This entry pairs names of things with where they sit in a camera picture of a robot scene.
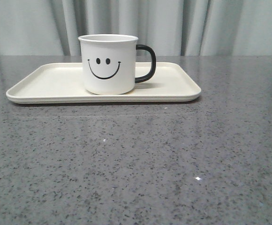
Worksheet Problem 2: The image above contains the white smiley mug black handle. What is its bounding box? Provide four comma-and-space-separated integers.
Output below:
78, 34, 157, 95

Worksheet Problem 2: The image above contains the pale grey-green curtain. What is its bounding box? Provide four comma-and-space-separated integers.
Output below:
0, 0, 272, 56

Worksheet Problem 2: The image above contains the cream rectangular plastic tray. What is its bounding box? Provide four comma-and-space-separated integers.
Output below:
6, 62, 201, 104

